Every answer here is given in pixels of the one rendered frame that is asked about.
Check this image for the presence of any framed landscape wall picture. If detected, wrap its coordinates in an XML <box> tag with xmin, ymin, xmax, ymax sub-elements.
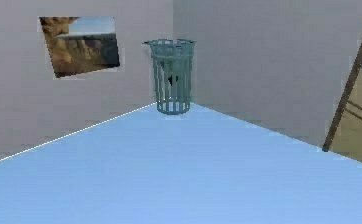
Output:
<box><xmin>38</xmin><ymin>15</ymin><xmax>122</xmax><ymax>80</ymax></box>

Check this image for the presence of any teal slatted waste bin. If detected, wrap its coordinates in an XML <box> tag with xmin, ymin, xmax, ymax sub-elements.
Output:
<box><xmin>142</xmin><ymin>38</ymin><xmax>197</xmax><ymax>116</ymax></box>

